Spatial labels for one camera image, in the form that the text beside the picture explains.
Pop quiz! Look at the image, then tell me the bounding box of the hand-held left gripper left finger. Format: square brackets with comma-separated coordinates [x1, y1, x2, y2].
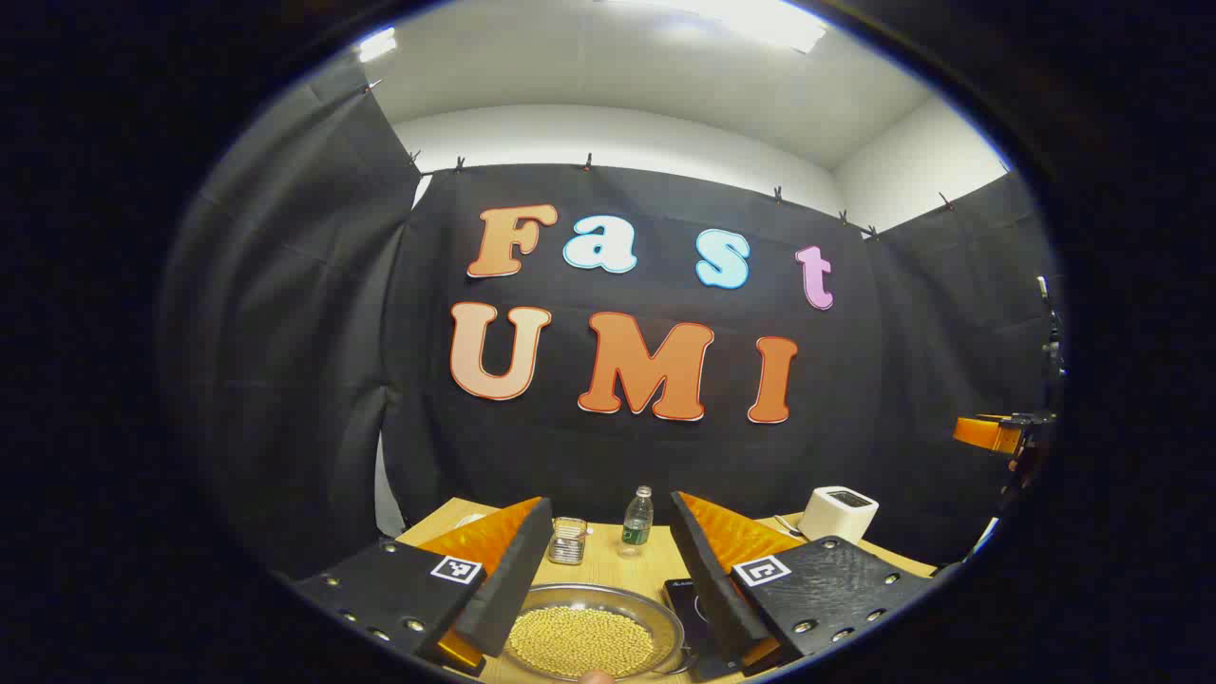
[290, 496, 554, 677]

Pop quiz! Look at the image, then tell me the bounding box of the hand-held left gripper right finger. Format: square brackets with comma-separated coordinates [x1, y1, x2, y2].
[670, 491, 937, 677]

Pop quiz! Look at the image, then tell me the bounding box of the black induction cooktop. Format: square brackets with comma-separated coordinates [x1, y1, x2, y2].
[662, 577, 751, 682]

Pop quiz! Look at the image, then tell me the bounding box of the steel pot with black handles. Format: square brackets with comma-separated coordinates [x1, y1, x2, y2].
[503, 582, 699, 682]

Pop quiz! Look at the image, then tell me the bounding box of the pile of soybeans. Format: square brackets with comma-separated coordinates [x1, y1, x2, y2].
[506, 606, 656, 679]

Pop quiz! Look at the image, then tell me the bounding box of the clear plastic water bottle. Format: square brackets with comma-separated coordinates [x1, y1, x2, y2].
[617, 485, 655, 558]

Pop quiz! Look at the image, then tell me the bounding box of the white toaster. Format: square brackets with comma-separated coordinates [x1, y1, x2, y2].
[798, 486, 880, 544]

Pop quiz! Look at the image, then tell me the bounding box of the row of black cloth clips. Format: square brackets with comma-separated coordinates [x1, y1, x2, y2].
[366, 81, 956, 238]

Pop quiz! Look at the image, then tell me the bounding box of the metal wire utensil holder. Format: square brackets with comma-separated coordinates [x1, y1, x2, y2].
[548, 517, 590, 566]

